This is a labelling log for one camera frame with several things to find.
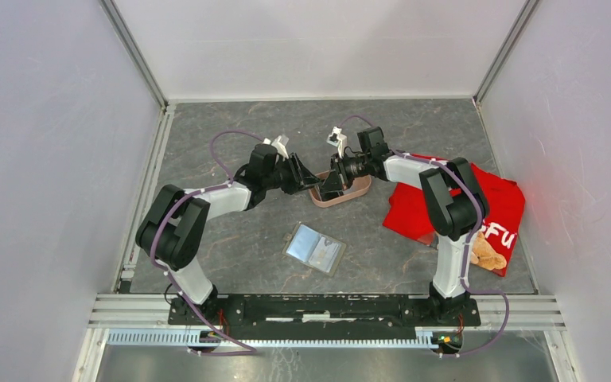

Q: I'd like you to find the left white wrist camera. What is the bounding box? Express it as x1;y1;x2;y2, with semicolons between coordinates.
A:
263;134;289;159

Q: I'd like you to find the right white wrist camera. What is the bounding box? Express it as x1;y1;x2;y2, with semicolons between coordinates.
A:
326;126;348;158

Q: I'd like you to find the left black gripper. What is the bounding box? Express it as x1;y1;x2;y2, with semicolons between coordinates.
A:
263;153;322;196

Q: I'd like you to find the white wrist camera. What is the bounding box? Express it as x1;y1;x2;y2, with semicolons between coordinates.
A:
326;126;348;158
263;134;289;159

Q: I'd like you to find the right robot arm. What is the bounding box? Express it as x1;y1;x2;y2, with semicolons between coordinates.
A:
318;127;489;325

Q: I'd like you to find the aluminium frame rail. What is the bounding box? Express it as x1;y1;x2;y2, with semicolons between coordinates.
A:
89;294;566;350

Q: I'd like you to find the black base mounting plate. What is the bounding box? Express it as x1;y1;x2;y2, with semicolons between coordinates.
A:
168;294;481;341

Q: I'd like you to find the red printed t-shirt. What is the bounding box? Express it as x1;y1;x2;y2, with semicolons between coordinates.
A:
383;165;525;277

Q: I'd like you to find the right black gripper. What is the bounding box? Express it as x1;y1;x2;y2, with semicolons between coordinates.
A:
319;151;371;193

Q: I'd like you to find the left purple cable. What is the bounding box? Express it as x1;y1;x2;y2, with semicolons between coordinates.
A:
150;131;270;357

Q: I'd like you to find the pink oval tray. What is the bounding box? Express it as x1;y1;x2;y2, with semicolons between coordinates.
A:
309;175;372;209

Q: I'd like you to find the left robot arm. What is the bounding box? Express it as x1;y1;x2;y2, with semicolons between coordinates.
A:
135;143;321;325

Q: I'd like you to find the grey card holder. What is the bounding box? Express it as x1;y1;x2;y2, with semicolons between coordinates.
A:
282;222;347;277

